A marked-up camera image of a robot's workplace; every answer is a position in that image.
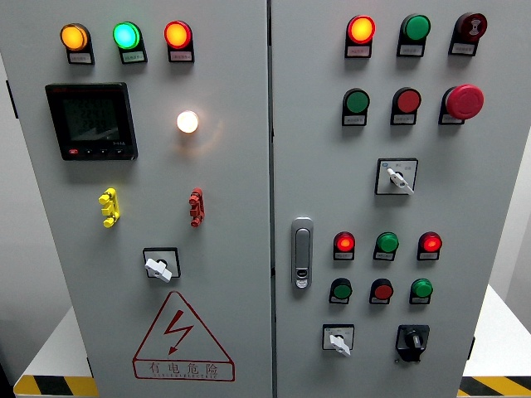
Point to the large green push button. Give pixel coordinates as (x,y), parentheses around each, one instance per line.
(357,101)

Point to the large red-orange lamp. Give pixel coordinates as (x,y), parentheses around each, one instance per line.
(361,30)

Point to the large lit green lamp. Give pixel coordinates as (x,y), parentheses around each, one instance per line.
(126,35)

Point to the small green lamp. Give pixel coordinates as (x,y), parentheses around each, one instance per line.
(387,243)
(422,288)

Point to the large red push button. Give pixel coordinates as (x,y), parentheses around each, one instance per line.
(408,101)

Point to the red warning triangle sticker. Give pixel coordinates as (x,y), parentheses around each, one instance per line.
(179,329)

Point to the pale grey cabinet door with display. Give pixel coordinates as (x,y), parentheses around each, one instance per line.
(232,186)

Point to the dark red buzzer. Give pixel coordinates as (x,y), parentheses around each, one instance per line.
(472,25)

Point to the small red lamp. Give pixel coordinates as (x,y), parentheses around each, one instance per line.
(431,243)
(344,243)

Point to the silver door lock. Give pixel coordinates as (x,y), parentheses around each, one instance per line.
(302,248)

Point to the black door hinge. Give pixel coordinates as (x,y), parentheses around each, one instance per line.
(472,348)
(89,367)
(12,99)

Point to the small label plate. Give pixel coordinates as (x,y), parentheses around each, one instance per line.
(450,119)
(378,301)
(410,50)
(383,256)
(427,255)
(354,120)
(462,49)
(181,56)
(132,56)
(357,51)
(338,301)
(343,255)
(81,58)
(419,301)
(403,119)

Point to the large dark green lamp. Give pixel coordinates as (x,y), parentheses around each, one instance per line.
(416,27)

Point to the red-orange round lamp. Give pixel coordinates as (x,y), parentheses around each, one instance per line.
(177,35)

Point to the large red stop button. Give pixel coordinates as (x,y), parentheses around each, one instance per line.
(464,101)

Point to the black-knob turn switch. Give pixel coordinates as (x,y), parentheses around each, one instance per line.
(412,341)

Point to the black display meter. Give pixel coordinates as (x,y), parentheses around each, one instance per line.
(91,120)

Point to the black and yellow striped tape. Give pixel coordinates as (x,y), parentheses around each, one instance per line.
(54,385)
(498,385)

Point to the small green push button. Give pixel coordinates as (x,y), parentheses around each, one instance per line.
(342,291)

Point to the white round lamp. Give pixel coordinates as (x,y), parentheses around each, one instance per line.
(187,122)

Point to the yellow round lamp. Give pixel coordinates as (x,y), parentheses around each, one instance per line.
(74,37)

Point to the small red push button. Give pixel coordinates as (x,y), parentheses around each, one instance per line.
(383,292)

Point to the pale grey cabinet door with lock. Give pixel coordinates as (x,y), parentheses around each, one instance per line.
(323,174)

